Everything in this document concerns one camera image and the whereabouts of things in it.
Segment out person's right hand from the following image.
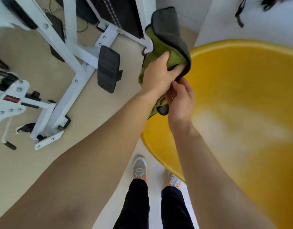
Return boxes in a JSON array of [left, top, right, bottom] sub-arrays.
[[166, 77, 196, 128]]

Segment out person's left hand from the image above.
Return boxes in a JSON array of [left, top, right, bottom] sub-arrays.
[[140, 51, 185, 101]]

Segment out green and grey microfiber cloth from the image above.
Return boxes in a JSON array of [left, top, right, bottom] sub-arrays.
[[138, 7, 192, 118]]

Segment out person's right forearm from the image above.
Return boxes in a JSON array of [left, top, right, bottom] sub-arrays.
[[169, 121, 279, 229]]

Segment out person's left forearm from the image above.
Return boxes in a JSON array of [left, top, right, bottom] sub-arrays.
[[0, 91, 159, 229]]

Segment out black ribbed foot pad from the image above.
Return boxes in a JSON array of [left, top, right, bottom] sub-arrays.
[[97, 45, 123, 94]]

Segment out large yellow round tub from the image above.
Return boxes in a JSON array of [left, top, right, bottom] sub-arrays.
[[140, 39, 293, 229]]

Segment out black weight stack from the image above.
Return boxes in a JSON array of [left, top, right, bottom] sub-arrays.
[[89, 0, 145, 39]]

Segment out grey left sneaker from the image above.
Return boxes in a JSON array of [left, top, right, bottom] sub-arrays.
[[133, 156, 148, 181]]

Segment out grey sneaker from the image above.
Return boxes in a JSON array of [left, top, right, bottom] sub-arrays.
[[163, 171, 182, 189], [133, 156, 148, 181]]

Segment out grey right sneaker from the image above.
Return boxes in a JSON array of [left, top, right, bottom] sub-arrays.
[[163, 171, 182, 189]]

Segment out black bag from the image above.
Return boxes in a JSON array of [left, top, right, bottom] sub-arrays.
[[261, 0, 293, 12]]

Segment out black trousers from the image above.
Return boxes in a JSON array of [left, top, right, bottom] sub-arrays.
[[113, 179, 195, 229]]

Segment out black foot plate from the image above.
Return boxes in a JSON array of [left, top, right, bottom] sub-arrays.
[[45, 12, 66, 63]]

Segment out white machine with red label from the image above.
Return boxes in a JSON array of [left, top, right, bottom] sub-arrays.
[[0, 78, 57, 129]]

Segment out white lever with black grip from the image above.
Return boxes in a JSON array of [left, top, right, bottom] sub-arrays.
[[0, 117, 17, 151]]

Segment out black strap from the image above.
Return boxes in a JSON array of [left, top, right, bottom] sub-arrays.
[[234, 0, 248, 28]]

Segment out black cable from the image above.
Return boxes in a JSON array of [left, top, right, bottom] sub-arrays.
[[48, 0, 90, 34]]

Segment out white gym machine frame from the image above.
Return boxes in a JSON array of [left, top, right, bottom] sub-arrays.
[[0, 0, 157, 151]]

